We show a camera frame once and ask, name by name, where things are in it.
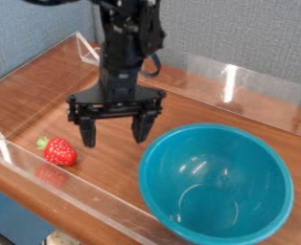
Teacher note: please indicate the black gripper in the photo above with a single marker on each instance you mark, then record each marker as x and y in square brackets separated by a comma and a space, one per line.
[115, 97]

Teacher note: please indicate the red toy strawberry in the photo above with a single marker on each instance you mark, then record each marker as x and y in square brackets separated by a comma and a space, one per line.
[59, 152]

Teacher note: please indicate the blue plastic bowl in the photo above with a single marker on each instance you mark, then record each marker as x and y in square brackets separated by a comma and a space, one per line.
[217, 185]

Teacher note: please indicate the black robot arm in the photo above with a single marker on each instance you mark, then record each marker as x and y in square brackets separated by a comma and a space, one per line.
[134, 37]

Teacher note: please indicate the clear acrylic front barrier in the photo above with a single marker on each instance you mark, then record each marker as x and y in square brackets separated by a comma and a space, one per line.
[75, 205]

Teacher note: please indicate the clear acrylic barrier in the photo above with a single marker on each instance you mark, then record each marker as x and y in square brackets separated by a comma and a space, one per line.
[75, 205]
[260, 97]

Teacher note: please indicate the clear acrylic back barrier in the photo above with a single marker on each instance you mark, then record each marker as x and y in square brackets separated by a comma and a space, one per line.
[260, 97]

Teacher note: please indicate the clear acrylic corner bracket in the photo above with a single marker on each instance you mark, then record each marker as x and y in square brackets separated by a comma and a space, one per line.
[89, 53]

